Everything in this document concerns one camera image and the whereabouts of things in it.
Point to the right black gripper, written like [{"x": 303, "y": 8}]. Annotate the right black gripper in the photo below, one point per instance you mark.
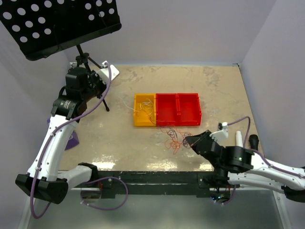
[{"x": 192, "y": 140}]

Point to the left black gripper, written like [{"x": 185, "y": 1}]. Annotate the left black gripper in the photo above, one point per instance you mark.
[{"x": 94, "y": 76}]

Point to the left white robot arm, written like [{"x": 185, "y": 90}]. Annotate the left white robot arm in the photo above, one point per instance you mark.
[{"x": 42, "y": 180}]

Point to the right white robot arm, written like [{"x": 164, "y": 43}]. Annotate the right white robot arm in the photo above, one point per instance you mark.
[{"x": 236, "y": 165}]

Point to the red right plastic bin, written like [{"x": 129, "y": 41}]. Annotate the red right plastic bin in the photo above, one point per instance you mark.
[{"x": 190, "y": 110}]

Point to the red plastic bin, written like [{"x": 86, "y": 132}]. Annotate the red plastic bin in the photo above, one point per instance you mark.
[
  {"x": 190, "y": 110},
  {"x": 166, "y": 109}
]

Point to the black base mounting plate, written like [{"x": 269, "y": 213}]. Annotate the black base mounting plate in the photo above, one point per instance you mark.
[{"x": 190, "y": 183}]

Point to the white plastic cylinder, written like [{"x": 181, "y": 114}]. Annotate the white plastic cylinder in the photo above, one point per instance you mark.
[{"x": 239, "y": 139}]

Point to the red middle plastic bin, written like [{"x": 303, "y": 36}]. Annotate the red middle plastic bin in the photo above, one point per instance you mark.
[{"x": 166, "y": 109}]

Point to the purple tool holder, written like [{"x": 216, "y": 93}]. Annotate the purple tool holder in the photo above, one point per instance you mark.
[{"x": 73, "y": 139}]

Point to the black plastic cylinder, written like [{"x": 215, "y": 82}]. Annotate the black plastic cylinder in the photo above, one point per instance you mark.
[{"x": 254, "y": 141}]

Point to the yellow plastic bin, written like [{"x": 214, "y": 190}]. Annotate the yellow plastic bin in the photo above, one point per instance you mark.
[{"x": 144, "y": 114}]

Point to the black perforated music stand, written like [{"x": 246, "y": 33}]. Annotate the black perforated music stand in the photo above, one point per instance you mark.
[{"x": 41, "y": 28}]

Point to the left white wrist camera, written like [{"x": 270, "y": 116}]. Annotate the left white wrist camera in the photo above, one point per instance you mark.
[{"x": 107, "y": 70}]

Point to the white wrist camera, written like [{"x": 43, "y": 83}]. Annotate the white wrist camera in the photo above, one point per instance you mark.
[
  {"x": 221, "y": 134},
  {"x": 107, "y": 70}
]

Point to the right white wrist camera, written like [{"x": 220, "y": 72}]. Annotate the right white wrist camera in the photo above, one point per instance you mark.
[{"x": 221, "y": 134}]

